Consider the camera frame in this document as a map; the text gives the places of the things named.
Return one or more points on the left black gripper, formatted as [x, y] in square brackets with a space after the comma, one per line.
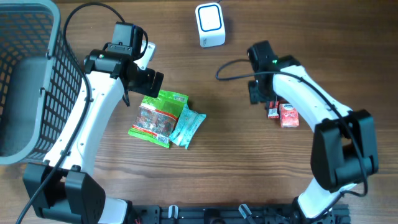
[145, 87]

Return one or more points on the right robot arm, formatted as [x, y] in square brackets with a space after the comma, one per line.
[344, 148]

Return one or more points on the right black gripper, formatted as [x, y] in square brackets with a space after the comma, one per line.
[254, 96]

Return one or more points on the red white tissue pack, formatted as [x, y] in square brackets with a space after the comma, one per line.
[289, 116]

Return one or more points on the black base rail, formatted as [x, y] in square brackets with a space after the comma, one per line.
[268, 214]

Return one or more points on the teal snack packet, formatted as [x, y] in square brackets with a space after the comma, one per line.
[187, 125]

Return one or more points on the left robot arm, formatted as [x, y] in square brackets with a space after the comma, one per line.
[62, 187]

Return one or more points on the white barcode scanner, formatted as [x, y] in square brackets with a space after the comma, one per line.
[210, 24]

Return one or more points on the grey plastic mesh basket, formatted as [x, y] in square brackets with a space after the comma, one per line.
[39, 80]

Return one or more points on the red coffee stick sachet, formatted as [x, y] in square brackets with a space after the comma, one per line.
[273, 110]

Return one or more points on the green candy bag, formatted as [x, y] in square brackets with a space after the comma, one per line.
[157, 117]

